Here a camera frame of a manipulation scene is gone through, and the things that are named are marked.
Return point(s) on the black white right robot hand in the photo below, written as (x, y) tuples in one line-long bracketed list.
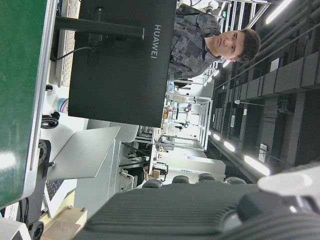
[(175, 212)]

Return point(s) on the white machine cabinet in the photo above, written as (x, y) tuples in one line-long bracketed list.
[(200, 165)]

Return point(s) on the long ceiling light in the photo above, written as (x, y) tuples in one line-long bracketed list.
[(277, 11), (257, 165), (229, 146)]

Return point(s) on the silver laptop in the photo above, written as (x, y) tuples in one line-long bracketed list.
[(85, 152)]

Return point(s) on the black metal wheel part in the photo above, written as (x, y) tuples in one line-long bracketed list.
[(37, 231)]

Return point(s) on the black Huawei monitor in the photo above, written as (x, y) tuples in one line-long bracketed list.
[(120, 82)]

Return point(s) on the black metal flange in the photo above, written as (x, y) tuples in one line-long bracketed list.
[(47, 150)]

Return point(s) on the white cup colourful stripes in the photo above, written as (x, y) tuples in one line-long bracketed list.
[(62, 106)]

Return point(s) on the white device box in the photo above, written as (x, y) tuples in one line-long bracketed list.
[(12, 230)]

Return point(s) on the person in grey patterned shirt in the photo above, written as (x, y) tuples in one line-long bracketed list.
[(190, 45)]

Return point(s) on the beige computer keyboard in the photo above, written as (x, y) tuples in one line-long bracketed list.
[(66, 67)]

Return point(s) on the green belt conveyor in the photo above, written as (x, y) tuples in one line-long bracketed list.
[(15, 75)]

